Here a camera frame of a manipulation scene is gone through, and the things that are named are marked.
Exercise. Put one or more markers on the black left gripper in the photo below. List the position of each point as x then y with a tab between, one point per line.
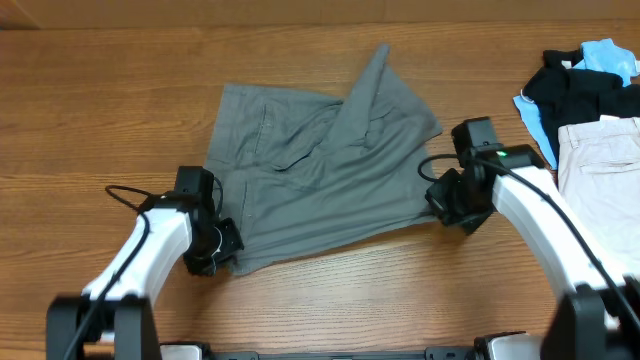
232	244

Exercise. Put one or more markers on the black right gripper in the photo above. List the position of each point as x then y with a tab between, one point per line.
437	199

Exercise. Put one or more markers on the grey shorts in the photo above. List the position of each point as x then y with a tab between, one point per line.
304	173

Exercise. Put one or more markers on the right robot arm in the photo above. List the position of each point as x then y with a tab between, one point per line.
597	315

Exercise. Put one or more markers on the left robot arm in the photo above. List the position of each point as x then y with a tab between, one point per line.
117	306

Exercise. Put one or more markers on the beige shorts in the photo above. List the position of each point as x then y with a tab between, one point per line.
598	176

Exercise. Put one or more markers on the black shirt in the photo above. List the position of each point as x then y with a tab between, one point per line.
573	96

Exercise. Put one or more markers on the light blue garment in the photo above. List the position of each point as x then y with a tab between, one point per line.
602	55

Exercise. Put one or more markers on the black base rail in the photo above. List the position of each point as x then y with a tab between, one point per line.
325	355

